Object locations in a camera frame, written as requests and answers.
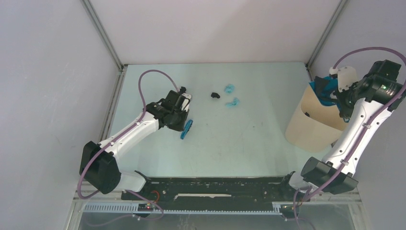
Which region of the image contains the blue dustpan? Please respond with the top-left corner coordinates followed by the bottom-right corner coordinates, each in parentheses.
top-left (309, 76), bottom-right (338, 106)

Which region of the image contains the blue hand brush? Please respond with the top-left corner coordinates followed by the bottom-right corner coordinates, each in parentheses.
top-left (180, 119), bottom-right (193, 139)

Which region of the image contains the black paper scrap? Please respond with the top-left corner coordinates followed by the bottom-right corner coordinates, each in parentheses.
top-left (179, 86), bottom-right (187, 94)
top-left (211, 92), bottom-right (221, 99)

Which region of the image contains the light blue scrap top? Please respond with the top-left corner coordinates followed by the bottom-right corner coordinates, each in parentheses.
top-left (224, 84), bottom-right (235, 94)

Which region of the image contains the light blue scrap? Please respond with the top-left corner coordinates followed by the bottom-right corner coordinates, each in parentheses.
top-left (225, 98), bottom-right (240, 108)
top-left (224, 84), bottom-right (235, 94)

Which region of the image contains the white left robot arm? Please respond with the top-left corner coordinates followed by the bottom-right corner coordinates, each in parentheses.
top-left (79, 90), bottom-right (192, 200)

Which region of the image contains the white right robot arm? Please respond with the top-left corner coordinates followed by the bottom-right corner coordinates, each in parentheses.
top-left (278, 60), bottom-right (406, 200)

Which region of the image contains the beige waste bin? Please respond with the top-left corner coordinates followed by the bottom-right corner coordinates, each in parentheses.
top-left (285, 86), bottom-right (348, 153)

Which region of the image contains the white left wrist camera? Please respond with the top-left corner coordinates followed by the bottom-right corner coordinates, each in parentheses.
top-left (181, 93), bottom-right (192, 111)

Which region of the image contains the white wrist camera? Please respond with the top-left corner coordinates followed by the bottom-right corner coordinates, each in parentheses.
top-left (181, 93), bottom-right (192, 111)
top-left (329, 66), bottom-right (359, 92)

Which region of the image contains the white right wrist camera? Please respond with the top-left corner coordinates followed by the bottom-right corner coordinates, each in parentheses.
top-left (329, 66), bottom-right (359, 92)

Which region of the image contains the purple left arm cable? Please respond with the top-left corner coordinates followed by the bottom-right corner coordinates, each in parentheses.
top-left (77, 69), bottom-right (180, 223)

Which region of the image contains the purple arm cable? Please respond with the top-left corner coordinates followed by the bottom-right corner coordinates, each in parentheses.
top-left (292, 46), bottom-right (406, 230)
top-left (77, 69), bottom-right (180, 223)

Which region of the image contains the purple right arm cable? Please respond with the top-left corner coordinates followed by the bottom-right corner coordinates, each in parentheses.
top-left (292, 46), bottom-right (406, 230)

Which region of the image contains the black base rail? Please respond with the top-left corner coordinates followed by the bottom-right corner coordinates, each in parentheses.
top-left (138, 176), bottom-right (303, 213)

